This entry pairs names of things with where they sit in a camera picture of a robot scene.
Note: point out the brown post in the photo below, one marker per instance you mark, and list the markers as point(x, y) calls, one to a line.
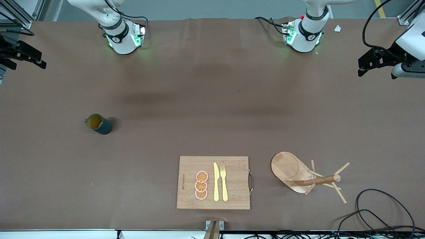
point(212, 232)

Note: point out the yellow plastic fork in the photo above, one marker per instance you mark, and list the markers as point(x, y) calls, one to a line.
point(224, 187)

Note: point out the white table edge rail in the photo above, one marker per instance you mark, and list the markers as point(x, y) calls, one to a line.
point(66, 235)

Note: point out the white paper scrap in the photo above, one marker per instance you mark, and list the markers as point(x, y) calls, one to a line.
point(337, 28)

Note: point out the small metal bracket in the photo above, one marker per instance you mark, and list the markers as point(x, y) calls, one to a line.
point(221, 225)

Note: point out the yellow plastic knife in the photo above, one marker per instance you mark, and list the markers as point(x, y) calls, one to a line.
point(216, 186)

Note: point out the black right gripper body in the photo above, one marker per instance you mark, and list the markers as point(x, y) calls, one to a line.
point(7, 50)

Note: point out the wooden mug rack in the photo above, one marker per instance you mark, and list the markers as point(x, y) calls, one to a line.
point(289, 167)

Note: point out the aluminium frame profile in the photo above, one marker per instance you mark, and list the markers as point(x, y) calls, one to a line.
point(20, 24)
point(406, 18)

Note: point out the bamboo cutting board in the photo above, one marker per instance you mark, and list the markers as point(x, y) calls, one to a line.
point(232, 166)

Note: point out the dark teal mug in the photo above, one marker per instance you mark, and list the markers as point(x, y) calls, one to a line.
point(103, 126)

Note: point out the brown table mat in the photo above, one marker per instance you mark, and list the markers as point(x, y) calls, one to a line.
point(66, 166)

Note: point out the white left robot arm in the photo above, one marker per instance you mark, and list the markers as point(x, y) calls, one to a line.
point(305, 39)

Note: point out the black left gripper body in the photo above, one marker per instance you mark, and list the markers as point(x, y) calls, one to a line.
point(388, 57)

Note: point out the toy orange slice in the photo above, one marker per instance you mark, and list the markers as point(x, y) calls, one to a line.
point(202, 176)

